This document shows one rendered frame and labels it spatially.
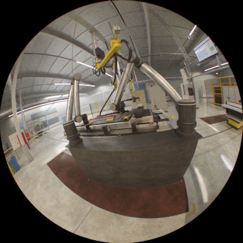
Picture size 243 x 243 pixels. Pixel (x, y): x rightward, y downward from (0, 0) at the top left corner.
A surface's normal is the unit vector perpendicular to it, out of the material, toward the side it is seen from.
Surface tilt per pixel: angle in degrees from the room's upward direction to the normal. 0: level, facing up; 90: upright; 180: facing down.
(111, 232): 0
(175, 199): 0
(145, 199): 0
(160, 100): 90
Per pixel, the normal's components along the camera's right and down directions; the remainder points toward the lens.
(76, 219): -0.21, -0.94
